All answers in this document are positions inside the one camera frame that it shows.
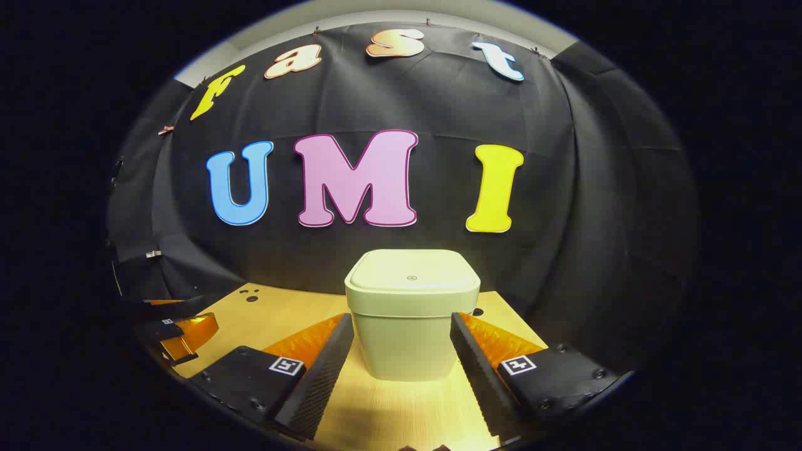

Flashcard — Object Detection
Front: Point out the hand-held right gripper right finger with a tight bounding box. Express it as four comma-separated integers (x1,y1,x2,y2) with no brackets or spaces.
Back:
450,312,633,439

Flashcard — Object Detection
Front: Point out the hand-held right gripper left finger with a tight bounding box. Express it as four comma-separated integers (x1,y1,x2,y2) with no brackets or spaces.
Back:
188,313,355,441

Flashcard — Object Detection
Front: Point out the pale green desktop garbage bin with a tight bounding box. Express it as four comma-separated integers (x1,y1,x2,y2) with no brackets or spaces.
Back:
344,249,482,381

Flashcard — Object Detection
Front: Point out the black backdrop cloth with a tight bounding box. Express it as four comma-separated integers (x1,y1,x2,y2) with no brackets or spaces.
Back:
103,22,699,376

